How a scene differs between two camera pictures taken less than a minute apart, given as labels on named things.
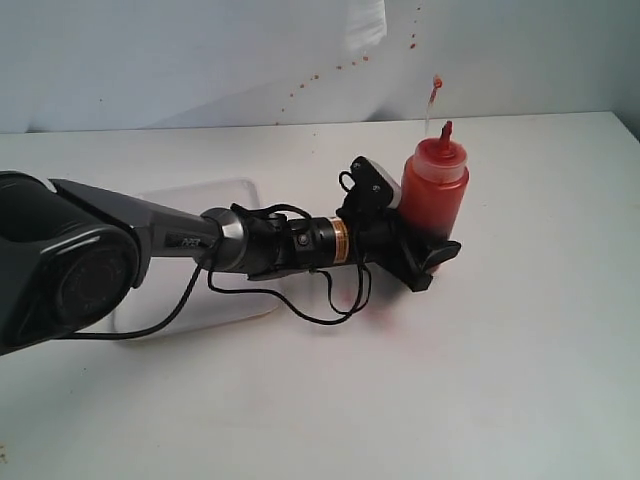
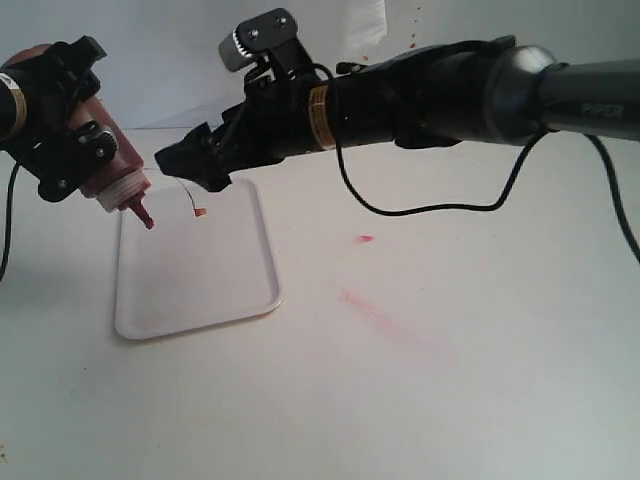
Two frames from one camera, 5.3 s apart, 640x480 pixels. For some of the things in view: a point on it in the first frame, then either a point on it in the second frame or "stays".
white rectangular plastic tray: [168, 279] stays
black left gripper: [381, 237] → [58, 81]
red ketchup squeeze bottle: [434, 196] → [128, 178]
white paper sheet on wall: [365, 23] stays
